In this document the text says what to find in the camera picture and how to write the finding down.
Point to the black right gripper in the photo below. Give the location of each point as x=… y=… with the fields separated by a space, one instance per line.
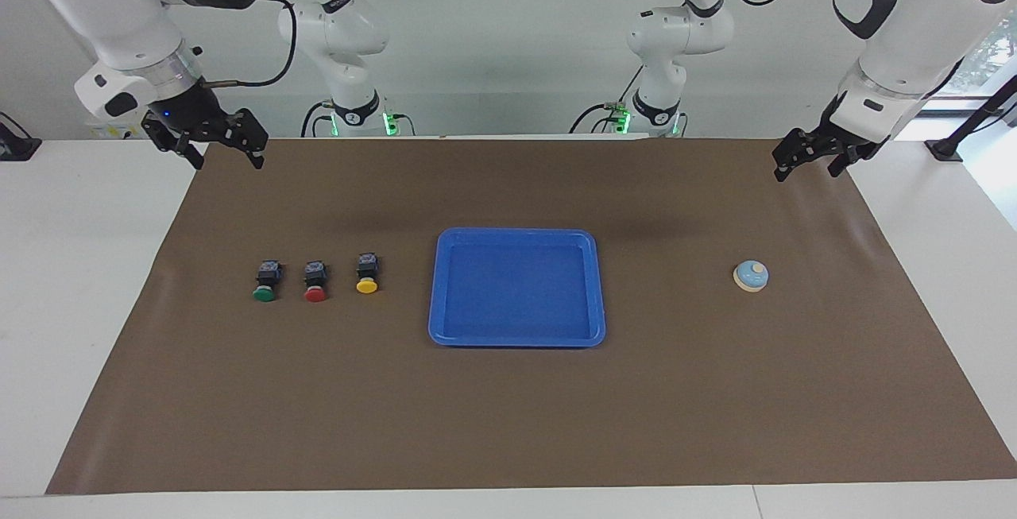
x=191 y=110

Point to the brown table mat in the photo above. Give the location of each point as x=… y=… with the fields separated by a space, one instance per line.
x=516 y=416

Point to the light blue desk bell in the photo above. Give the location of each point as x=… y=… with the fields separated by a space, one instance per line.
x=751 y=276

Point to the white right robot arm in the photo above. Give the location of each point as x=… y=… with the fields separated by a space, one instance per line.
x=119 y=18

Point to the yellow push button switch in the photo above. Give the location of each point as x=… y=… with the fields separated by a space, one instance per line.
x=366 y=274

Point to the white power box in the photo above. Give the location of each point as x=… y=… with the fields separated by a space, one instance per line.
x=111 y=131

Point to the black clamp mount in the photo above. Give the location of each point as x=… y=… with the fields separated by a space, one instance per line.
x=16 y=145

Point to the red push button switch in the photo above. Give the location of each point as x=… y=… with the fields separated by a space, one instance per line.
x=315 y=280

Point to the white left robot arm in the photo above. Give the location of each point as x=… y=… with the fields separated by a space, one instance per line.
x=906 y=42

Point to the green push button switch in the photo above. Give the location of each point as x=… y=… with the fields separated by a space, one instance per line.
x=266 y=279

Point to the black camera stand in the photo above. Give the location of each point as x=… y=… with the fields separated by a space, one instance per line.
x=973 y=120

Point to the blue plastic tray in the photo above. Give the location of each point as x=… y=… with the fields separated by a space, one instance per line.
x=516 y=288

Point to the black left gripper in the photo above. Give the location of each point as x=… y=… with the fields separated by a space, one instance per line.
x=838 y=129

